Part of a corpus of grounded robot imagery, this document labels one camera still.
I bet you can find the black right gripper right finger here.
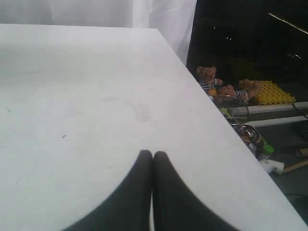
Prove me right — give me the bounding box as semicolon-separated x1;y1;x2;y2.
153;151;236;231

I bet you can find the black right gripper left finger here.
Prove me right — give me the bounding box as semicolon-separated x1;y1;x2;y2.
66;150;153;231

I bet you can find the white plastic tube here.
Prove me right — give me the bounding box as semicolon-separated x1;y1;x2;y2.
259;159;285;175

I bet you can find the green capped bottle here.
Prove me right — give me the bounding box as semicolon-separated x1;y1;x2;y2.
257;144;274;160

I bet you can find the lying teddy bear striped shirt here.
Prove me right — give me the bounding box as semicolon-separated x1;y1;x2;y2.
214;85;249;103

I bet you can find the upright teddy bear striped shirt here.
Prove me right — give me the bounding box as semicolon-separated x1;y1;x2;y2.
196;66;223;97

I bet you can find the yellow grid foam mat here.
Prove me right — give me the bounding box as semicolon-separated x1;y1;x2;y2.
239;80;296;105

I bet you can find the white frame rail lower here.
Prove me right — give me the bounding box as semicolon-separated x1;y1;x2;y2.
244;116;307;128

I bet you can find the white frame rail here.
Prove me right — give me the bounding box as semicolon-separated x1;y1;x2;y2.
230;104;295;116
244;116;307;128

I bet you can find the wooden stick handle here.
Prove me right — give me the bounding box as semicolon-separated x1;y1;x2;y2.
283;160;308;174

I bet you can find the black floor cable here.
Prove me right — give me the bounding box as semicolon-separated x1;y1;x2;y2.
291;102;308;139

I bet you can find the white frame rail upper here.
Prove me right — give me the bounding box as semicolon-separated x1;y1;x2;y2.
230;104;295;116

